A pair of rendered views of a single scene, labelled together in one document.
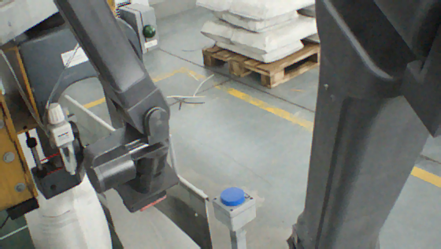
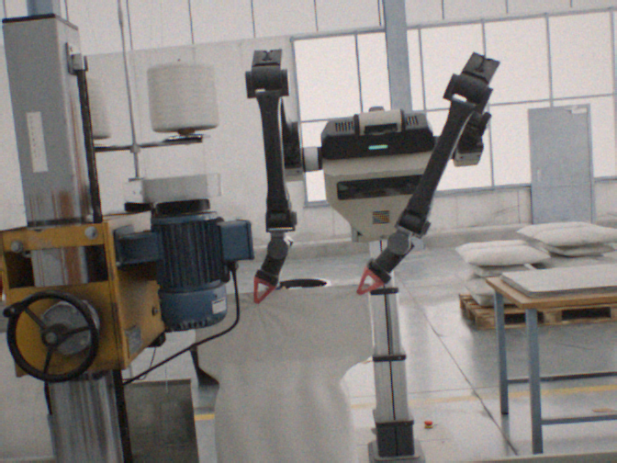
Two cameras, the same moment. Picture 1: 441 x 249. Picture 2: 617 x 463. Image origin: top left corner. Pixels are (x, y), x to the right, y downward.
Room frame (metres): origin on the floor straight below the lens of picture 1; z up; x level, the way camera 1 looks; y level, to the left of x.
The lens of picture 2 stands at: (-0.35, 1.38, 1.40)
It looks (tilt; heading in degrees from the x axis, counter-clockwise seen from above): 5 degrees down; 306
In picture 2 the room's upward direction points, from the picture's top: 5 degrees counter-clockwise
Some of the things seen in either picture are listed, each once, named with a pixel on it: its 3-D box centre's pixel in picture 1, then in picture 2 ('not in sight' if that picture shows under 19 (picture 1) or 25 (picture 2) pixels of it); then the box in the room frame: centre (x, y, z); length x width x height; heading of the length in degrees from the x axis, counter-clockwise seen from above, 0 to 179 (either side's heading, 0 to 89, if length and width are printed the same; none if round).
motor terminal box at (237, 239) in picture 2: not in sight; (232, 245); (0.59, 0.39, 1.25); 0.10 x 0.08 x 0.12; 149
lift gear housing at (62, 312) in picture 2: not in sight; (69, 325); (0.74, 0.73, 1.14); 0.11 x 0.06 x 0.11; 34
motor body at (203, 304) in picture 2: not in sight; (190, 269); (0.64, 0.48, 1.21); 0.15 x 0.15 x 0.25
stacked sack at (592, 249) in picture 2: not in sight; (574, 245); (0.79, -4.04, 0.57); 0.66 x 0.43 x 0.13; 124
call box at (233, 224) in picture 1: (234, 208); not in sight; (1.01, -0.02, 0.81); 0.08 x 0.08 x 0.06; 34
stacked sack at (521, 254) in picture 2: not in sight; (504, 255); (1.22, -3.50, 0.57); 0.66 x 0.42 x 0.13; 26
